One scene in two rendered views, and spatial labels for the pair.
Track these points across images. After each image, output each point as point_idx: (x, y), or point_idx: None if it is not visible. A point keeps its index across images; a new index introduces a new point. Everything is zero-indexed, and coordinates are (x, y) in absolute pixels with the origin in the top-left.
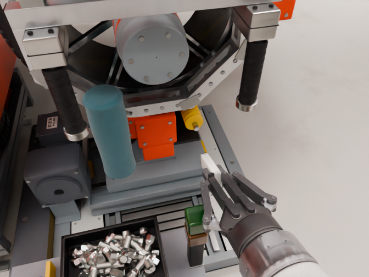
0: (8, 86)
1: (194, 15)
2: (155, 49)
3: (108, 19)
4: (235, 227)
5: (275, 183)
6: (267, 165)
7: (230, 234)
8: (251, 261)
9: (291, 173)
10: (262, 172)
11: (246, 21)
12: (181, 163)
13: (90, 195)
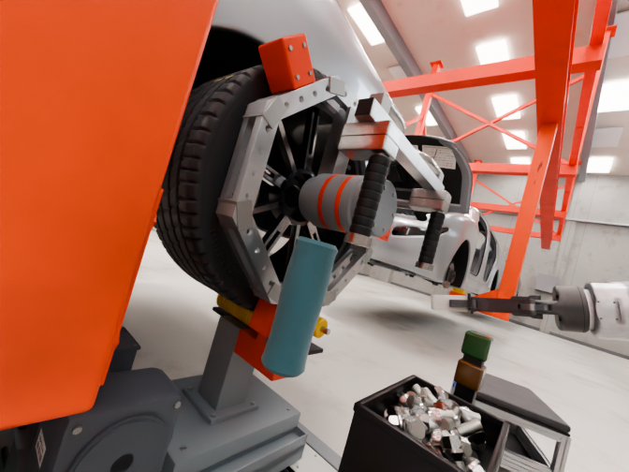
0: None
1: (288, 243)
2: (386, 201)
3: (402, 151)
4: (561, 293)
5: (339, 447)
6: (318, 429)
7: (562, 300)
8: (612, 292)
9: (344, 433)
10: (319, 437)
11: (438, 197)
12: (268, 413)
13: None
